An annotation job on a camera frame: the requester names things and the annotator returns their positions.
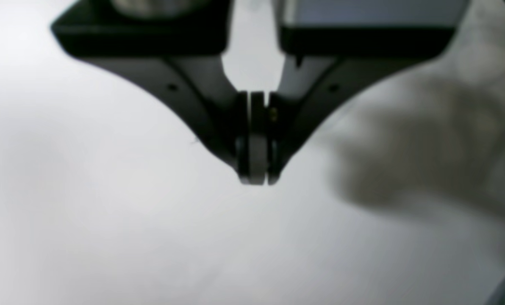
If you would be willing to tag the image right gripper white right finger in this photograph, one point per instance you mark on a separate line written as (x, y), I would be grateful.
(324, 68)

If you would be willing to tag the image right gripper black left finger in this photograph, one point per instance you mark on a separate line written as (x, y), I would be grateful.
(178, 61)

